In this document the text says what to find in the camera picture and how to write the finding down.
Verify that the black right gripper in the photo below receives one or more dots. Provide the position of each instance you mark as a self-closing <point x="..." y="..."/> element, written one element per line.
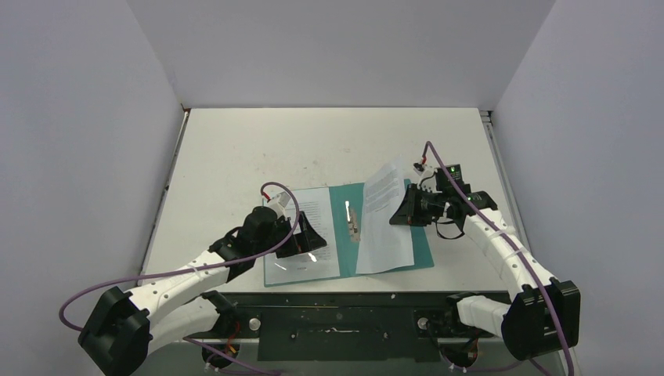
<point x="416" y="204"/>

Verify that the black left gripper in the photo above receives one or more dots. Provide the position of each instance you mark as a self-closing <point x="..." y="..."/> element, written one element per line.
<point x="307" y="239"/>

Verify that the white paper sheet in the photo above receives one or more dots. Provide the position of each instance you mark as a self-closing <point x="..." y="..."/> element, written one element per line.
<point x="315" y="256"/>
<point x="383" y="246"/>

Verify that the metal folder clip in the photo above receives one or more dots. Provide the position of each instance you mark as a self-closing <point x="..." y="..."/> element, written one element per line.
<point x="353" y="223"/>

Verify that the teal plastic folder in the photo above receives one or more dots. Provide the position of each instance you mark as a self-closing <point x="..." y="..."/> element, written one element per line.
<point x="346" y="250"/>

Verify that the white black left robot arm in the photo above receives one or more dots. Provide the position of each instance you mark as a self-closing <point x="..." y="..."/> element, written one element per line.
<point x="127" y="326"/>

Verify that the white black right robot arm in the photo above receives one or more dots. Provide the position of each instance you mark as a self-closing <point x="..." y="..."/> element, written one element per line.
<point x="543" y="314"/>

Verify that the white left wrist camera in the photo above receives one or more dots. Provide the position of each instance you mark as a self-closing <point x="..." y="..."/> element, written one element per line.
<point x="279" y="203"/>

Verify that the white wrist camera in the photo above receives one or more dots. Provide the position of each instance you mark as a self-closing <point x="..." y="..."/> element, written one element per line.
<point x="279" y="203"/>
<point x="424" y="171"/>

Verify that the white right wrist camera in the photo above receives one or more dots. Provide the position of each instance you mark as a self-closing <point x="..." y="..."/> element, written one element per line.
<point x="424" y="171"/>

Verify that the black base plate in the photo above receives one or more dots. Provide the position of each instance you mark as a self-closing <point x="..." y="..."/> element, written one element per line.
<point x="341" y="327"/>

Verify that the aluminium frame rail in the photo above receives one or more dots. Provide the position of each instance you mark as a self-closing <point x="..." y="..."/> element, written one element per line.
<point x="567" y="354"/>

